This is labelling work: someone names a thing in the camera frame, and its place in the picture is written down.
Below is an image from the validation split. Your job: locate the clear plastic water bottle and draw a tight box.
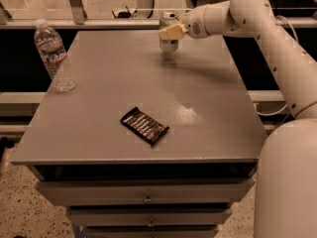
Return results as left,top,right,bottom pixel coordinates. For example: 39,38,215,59
34,19,76,92

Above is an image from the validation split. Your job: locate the middle grey drawer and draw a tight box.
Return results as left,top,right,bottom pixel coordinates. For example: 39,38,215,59
66,205,232,227

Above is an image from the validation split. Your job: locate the grey drawer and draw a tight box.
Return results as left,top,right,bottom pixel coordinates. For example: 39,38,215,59
66,205,232,227
36,178,255,206
83,226,219,238

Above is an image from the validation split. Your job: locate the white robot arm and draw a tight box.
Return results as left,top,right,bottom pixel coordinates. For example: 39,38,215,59
158,0,317,238

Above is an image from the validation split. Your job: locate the black rxbar chocolate bar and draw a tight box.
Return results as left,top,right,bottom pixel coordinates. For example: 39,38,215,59
120,107,169,146

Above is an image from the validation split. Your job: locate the white green 7up can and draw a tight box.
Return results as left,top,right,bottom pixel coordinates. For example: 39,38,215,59
159,11,178,53

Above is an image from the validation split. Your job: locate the bottom grey drawer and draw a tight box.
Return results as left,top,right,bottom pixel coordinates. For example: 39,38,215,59
83,226,219,238

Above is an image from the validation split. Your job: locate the metal window rail frame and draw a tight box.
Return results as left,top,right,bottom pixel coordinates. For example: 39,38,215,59
0,0,317,31

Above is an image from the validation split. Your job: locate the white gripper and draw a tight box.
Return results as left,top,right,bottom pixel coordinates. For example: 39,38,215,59
158,6,209,41

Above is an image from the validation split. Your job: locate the top grey drawer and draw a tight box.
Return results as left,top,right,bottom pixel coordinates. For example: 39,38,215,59
36,178,255,206

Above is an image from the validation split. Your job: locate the grey drawer cabinet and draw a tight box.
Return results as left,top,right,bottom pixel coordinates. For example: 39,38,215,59
13,31,266,238

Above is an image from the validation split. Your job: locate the dark object behind glass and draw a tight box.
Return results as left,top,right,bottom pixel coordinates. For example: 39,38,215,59
112,8,137,19

